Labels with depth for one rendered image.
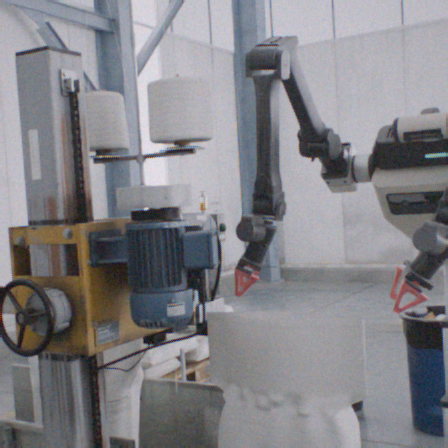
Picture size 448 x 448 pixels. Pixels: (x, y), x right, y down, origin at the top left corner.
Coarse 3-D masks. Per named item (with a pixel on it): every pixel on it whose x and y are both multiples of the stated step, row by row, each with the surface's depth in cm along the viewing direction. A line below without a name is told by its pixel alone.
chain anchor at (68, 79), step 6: (60, 72) 162; (66, 72) 163; (72, 72) 165; (60, 78) 163; (66, 78) 163; (72, 78) 163; (66, 84) 163; (72, 84) 162; (78, 84) 165; (66, 90) 163; (72, 90) 162; (78, 90) 165
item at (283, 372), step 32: (224, 320) 194; (256, 320) 182; (288, 320) 192; (320, 320) 176; (352, 320) 174; (224, 352) 195; (256, 352) 183; (288, 352) 178; (320, 352) 176; (352, 352) 175; (224, 384) 196; (256, 384) 184; (288, 384) 178; (320, 384) 177; (352, 384) 175; (224, 416) 189; (256, 416) 183; (288, 416) 179; (320, 416) 175; (352, 416) 179
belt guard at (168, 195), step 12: (120, 192) 158; (132, 192) 155; (144, 192) 154; (156, 192) 154; (168, 192) 155; (180, 192) 157; (120, 204) 158; (132, 204) 155; (144, 204) 154; (156, 204) 154; (168, 204) 155; (180, 204) 157
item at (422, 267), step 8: (424, 256) 156; (408, 264) 160; (416, 264) 157; (424, 264) 156; (432, 264) 156; (440, 264) 156; (416, 272) 157; (424, 272) 156; (432, 272) 156; (416, 280) 159; (424, 280) 155; (432, 288) 155
